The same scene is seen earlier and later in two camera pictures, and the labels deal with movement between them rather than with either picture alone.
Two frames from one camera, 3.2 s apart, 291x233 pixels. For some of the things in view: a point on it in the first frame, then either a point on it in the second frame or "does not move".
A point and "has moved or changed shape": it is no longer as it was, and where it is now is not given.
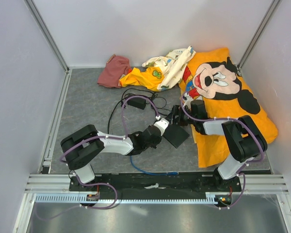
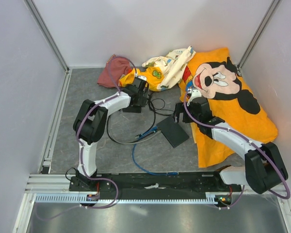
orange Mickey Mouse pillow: [212, 75] does not move
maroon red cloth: [116, 67] does not move
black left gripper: [154, 144] -> [142, 101]
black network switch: [175, 135] does not move
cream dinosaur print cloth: [172, 64] does not move
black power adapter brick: [137, 102] has moved or changed shape
